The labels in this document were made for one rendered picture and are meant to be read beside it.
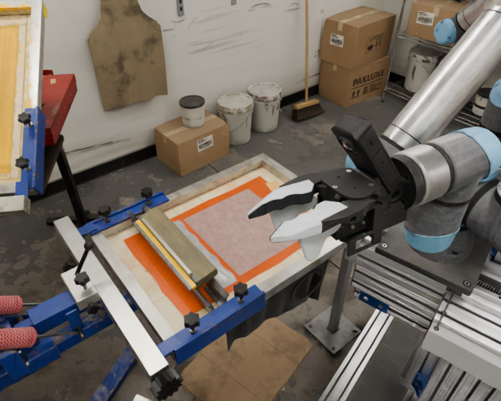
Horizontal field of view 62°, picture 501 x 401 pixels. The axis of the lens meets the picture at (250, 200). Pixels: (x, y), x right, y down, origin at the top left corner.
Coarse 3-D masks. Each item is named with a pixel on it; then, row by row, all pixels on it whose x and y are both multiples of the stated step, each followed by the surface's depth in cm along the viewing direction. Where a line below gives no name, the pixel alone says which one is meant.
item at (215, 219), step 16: (240, 192) 166; (256, 192) 166; (192, 208) 158; (208, 208) 158; (224, 208) 158; (240, 208) 158; (192, 224) 151; (208, 224) 151; (224, 224) 151; (240, 224) 151; (128, 240) 145; (144, 240) 145; (208, 240) 145; (144, 256) 139; (160, 256) 139
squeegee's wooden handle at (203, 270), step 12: (144, 216) 140; (156, 216) 139; (156, 228) 135; (168, 228) 135; (168, 240) 131; (180, 240) 130; (180, 252) 127; (192, 252) 126; (192, 264) 123; (204, 264) 123; (192, 276) 120; (204, 276) 120
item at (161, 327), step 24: (240, 168) 173; (264, 168) 179; (192, 192) 161; (96, 240) 140; (336, 240) 140; (120, 264) 132; (312, 264) 133; (264, 288) 125; (144, 312) 118; (168, 336) 112
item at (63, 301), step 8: (56, 296) 116; (64, 296) 116; (40, 304) 114; (48, 304) 114; (56, 304) 114; (64, 304) 114; (72, 304) 114; (32, 312) 112; (40, 312) 112; (48, 312) 112; (56, 312) 112; (64, 312) 114; (80, 312) 117; (32, 320) 110; (40, 320) 110; (48, 320) 111; (56, 320) 113; (64, 320) 115; (40, 328) 111; (48, 328) 113
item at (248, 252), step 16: (256, 224) 151; (272, 224) 151; (224, 240) 145; (240, 240) 145; (256, 240) 145; (224, 256) 139; (240, 256) 139; (256, 256) 139; (272, 256) 139; (288, 256) 139; (160, 272) 134; (240, 272) 134; (256, 272) 134; (160, 288) 129; (176, 288) 129; (224, 288) 129; (176, 304) 125; (192, 304) 125
